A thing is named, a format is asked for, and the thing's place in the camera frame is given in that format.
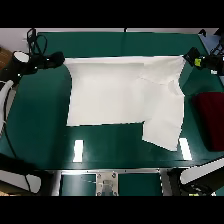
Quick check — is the black cable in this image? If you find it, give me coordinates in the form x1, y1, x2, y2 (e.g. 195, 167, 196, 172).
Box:
33, 32, 49, 57

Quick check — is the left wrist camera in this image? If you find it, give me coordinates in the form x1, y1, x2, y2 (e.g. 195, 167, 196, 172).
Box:
26, 28, 48, 56

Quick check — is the white T-shirt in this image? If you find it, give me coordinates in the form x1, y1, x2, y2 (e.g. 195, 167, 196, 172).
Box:
62, 54, 187, 152

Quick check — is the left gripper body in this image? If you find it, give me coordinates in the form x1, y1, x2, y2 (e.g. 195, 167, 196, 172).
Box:
41, 51, 66, 70

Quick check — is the silver frame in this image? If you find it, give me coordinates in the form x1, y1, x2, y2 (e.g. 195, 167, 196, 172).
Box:
44, 167, 214, 197

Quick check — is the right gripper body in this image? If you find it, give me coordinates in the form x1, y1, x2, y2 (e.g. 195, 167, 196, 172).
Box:
182, 46, 205, 71

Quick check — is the red garment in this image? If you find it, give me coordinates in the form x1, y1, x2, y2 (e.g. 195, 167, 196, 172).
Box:
191, 92, 224, 153

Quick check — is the cardboard box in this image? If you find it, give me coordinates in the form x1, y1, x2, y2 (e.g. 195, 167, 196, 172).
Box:
0, 46, 15, 72

